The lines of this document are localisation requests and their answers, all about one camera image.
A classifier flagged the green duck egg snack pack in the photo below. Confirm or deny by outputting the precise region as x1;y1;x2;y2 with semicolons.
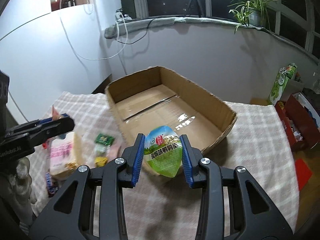
144;126;182;178

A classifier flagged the pink packaged bread loaf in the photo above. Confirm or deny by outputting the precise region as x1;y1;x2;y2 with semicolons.
49;132;84;181

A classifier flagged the small green candy packet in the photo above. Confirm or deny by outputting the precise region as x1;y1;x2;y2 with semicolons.
95;133;115;146

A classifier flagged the snickers chocolate bar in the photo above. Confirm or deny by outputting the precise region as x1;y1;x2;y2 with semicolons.
45;172;59;198

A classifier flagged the yellow small snack packet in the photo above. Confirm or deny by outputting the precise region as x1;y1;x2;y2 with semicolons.
94;156;108;167

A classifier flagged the brown cardboard box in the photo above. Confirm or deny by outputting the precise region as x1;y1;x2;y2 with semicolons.
105;66;237;154

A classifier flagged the pink plaid blanket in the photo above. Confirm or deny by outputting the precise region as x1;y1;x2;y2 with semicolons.
29;92;299;239

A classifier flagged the red storage box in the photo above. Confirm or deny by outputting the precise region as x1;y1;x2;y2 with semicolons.
275;95;319;152

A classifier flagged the grey windowsill cloth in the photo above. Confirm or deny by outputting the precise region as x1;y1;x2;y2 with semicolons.
104;16;319;64

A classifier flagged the green tissue box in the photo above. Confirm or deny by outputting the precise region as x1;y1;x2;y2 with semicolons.
267;63;297;105

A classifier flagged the white power strip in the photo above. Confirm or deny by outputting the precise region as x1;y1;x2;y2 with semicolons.
115;11;133;22

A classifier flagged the potted spider plant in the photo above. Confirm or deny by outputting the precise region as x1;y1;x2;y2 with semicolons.
228;0;277;34

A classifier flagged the black tripod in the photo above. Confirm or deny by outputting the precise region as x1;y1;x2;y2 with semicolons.
184;0;204;18

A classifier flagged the white cable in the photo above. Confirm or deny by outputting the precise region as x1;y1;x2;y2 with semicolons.
60;10;130;61

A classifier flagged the black cable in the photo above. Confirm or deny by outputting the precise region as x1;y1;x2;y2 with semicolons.
116;17;157;46

